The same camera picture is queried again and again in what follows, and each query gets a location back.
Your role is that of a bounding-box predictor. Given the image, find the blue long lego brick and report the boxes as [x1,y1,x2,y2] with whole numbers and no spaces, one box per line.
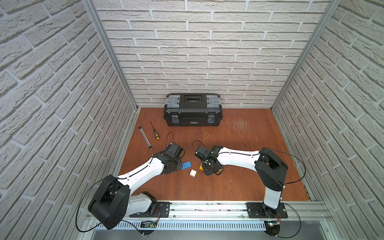
[182,161,192,170]

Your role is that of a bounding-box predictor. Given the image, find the white lego brick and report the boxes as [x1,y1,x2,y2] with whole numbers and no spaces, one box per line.
[190,170,197,177]

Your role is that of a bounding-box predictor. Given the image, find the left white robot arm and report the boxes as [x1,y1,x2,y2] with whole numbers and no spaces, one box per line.
[88,149,184,230]

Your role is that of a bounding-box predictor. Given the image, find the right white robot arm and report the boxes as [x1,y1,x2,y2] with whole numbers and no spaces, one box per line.
[195,146,288,219]

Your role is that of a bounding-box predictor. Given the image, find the silver combination wrench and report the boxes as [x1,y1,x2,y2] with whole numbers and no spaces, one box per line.
[138,126,154,150]

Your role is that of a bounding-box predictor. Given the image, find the yellow black screwdriver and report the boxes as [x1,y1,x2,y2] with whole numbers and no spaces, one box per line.
[151,122,160,140]

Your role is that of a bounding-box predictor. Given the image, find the black plastic toolbox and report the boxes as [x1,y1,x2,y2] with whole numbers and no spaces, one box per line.
[164,93,223,127]

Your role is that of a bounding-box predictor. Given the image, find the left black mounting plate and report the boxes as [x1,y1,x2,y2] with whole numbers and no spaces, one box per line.
[129,202,171,218]

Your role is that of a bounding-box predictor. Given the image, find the black mounting plate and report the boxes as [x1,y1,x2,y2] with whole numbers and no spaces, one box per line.
[129,202,171,218]
[246,202,288,219]

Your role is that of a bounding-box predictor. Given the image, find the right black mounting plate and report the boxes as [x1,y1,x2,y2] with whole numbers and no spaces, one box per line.
[246,202,288,219]

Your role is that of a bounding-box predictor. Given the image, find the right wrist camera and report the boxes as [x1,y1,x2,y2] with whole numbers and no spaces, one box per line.
[195,146,211,162]

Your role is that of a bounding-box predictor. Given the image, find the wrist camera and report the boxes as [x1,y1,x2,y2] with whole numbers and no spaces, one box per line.
[167,143,184,158]
[195,146,211,162]

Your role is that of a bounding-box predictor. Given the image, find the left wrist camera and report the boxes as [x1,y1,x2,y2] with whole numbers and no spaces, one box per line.
[167,143,184,158]

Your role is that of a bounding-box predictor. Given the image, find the white slotted cable duct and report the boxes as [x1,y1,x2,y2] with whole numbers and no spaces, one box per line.
[113,220,266,231]

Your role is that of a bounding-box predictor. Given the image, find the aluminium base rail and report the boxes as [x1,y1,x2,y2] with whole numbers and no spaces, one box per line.
[86,200,332,223]

